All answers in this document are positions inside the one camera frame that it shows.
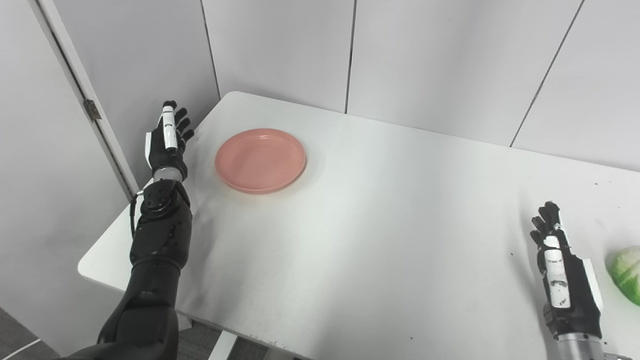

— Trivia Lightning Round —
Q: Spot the white table leg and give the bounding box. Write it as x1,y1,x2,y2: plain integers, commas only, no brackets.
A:
207,330,239,360

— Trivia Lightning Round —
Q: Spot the pink plate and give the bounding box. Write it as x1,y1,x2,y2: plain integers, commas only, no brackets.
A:
214,128,307,195

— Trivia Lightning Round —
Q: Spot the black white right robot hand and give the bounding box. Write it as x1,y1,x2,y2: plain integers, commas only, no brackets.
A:
530,201,604,341

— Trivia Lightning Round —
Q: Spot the white floor cable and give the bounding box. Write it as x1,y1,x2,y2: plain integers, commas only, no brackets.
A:
0,338,42,360

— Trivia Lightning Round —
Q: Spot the green white cabbage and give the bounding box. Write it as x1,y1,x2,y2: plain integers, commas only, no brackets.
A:
606,246,640,307

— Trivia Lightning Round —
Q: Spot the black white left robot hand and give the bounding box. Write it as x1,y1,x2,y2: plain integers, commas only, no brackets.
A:
144,100,195,182

